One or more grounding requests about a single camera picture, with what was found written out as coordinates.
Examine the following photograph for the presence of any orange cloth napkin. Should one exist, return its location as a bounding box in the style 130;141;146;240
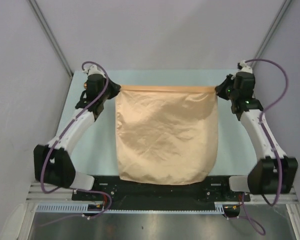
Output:
115;85;219;186

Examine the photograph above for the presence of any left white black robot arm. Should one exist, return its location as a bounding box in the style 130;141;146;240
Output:
33;73;121;200

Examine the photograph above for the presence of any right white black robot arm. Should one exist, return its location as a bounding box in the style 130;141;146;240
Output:
215;71;298;203

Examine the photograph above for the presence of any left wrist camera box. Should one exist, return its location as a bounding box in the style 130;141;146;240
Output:
82;64;105;77

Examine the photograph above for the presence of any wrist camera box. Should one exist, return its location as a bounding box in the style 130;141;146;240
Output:
237;60;253;74
82;64;105;77

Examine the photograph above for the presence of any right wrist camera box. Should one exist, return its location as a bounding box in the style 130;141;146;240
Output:
237;60;253;74

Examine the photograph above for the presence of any left aluminium frame post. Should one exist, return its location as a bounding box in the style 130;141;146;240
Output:
26;0;74;79

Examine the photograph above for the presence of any aluminium frame post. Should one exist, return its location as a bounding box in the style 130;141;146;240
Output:
26;0;74;79
252;0;295;59

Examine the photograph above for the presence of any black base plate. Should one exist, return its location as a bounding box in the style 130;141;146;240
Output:
71;175;242;211

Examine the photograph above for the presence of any right aluminium frame post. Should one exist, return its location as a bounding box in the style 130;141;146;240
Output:
252;0;295;59

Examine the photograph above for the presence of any slotted cable duct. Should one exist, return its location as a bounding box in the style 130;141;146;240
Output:
36;203;240;215

